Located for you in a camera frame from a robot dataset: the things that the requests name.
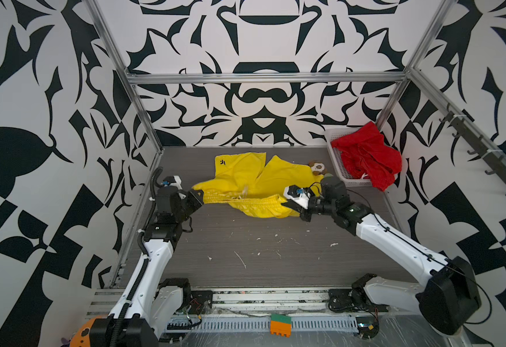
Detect yellow shorts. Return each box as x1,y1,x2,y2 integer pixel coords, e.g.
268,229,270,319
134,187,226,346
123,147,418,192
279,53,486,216
193,153,323,218

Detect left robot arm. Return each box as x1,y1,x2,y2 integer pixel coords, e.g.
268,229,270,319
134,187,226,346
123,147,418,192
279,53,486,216
71,182,204,346

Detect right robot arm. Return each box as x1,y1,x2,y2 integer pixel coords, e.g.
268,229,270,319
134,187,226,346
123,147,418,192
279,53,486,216
283,176,482,336

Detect red shorts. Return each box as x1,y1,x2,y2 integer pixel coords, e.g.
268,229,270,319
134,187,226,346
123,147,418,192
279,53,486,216
330,122,403,192

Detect brown white plush toy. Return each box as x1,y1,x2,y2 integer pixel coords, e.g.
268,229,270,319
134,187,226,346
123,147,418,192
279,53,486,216
309,161,328,176

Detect white plastic basket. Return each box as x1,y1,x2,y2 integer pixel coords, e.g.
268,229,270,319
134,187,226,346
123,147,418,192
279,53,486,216
325,127,372,187

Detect orange green toy block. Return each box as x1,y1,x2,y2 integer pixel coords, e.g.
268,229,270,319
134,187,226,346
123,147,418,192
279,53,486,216
270,314,292,338

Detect green circuit board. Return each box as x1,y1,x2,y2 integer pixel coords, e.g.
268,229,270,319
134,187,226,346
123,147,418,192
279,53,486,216
356,316,380,341

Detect orange shark plush toy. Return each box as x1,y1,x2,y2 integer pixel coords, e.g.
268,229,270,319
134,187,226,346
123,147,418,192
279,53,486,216
62,318,97,347

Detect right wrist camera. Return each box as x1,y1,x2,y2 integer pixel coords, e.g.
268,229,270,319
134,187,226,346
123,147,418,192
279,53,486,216
283,185,311,208

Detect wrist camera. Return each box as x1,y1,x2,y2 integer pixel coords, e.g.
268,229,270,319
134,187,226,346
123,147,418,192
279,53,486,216
162,176,182,190
283,185,311,208

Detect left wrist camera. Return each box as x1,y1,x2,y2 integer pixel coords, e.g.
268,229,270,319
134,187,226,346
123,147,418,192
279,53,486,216
162,176,182,190

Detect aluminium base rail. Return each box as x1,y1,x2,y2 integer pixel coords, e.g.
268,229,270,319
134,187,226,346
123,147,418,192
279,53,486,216
85,285,427,320

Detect white slotted cable duct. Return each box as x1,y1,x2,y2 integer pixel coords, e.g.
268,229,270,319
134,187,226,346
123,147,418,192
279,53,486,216
164,316,359,333

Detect grey wall hook rack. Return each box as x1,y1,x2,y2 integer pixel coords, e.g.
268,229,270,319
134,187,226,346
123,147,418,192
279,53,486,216
440,104,506,196

